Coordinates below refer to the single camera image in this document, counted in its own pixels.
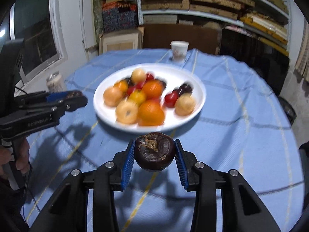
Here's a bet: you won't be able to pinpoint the blue checked tablecloth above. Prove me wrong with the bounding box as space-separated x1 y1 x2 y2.
22 49 304 231

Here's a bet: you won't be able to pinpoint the window with metal frame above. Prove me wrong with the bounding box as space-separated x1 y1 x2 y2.
1 0 66 86

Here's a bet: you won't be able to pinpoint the framed picture leaning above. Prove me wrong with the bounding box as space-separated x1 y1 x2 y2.
98 27 144 55

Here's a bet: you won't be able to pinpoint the small red tomato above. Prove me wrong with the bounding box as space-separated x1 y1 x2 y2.
146 72 155 81

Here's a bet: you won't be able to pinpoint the beige patterned curtain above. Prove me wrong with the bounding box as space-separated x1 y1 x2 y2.
295 19 309 83

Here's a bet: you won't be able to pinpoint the small yellow green tomato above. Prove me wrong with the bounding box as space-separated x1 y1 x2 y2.
114 80 128 94

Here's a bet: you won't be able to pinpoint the white oval plate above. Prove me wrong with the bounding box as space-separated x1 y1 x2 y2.
93 63 206 134

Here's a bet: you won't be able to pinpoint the person's left hand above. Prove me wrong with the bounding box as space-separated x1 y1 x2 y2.
0 137 31 179

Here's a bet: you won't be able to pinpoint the small orange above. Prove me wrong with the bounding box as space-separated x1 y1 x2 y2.
141 80 164 99

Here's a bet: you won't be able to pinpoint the dark brown chair back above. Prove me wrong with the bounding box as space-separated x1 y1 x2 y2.
143 24 220 55

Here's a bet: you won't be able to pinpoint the large orange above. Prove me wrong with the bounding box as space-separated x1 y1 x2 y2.
138 100 166 126

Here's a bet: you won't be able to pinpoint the white drink can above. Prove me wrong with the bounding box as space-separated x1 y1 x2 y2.
46 71 66 92

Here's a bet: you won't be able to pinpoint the striped pepino melon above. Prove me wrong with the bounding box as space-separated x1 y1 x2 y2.
175 93 196 116

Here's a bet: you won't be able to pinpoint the dark mangosteen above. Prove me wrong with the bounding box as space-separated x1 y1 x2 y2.
124 77 135 86
134 132 176 171

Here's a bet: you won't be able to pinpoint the stacked patterned fabric boxes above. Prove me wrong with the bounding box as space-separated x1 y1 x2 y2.
102 2 138 33

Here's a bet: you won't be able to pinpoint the yellow orange tomato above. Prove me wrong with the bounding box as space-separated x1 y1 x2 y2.
128 90 147 105

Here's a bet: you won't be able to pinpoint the white paper cup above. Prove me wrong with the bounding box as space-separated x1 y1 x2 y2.
170 40 189 62

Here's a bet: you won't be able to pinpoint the metal storage shelf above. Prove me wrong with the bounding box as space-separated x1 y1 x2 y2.
137 0 290 52

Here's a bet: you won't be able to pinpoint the dark purple plum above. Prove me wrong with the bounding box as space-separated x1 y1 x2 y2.
178 83 193 96

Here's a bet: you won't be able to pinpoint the pale yellow pear fruit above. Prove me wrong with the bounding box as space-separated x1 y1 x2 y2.
103 87 123 107
131 68 147 84

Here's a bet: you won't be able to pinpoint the large pale yellow round fruit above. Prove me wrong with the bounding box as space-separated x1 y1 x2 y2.
115 100 138 125

